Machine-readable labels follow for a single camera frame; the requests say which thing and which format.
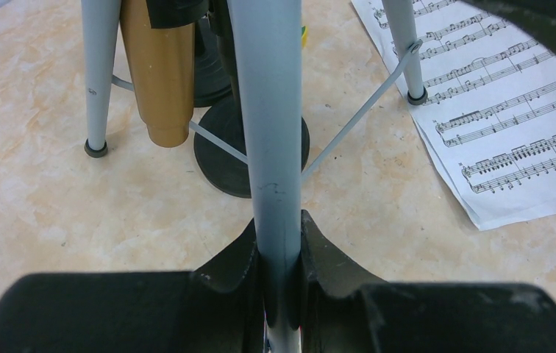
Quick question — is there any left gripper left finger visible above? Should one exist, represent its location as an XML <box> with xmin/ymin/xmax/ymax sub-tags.
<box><xmin>0</xmin><ymin>224</ymin><xmax>264</xmax><ymax>352</ymax></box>

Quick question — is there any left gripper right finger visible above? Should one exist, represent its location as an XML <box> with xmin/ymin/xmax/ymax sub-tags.
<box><xmin>301</xmin><ymin>211</ymin><xmax>556</xmax><ymax>352</ymax></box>

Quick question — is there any sheet music page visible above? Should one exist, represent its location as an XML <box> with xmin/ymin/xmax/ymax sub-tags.
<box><xmin>351</xmin><ymin>0</ymin><xmax>556</xmax><ymax>232</ymax></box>

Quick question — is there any blue music stand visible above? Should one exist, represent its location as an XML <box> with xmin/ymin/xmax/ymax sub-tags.
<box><xmin>81</xmin><ymin>0</ymin><xmax>429</xmax><ymax>353</ymax></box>

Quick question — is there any black microphone stand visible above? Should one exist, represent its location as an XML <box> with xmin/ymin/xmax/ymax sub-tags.
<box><xmin>193</xmin><ymin>14</ymin><xmax>311</xmax><ymax>200</ymax></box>

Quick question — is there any gold toy microphone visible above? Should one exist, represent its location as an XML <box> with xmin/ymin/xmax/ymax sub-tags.
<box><xmin>120</xmin><ymin>0</ymin><xmax>195</xmax><ymax>148</ymax></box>

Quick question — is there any yellow owl toy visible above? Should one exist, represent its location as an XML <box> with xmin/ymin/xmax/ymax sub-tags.
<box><xmin>301</xmin><ymin>26</ymin><xmax>307</xmax><ymax>48</ymax></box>

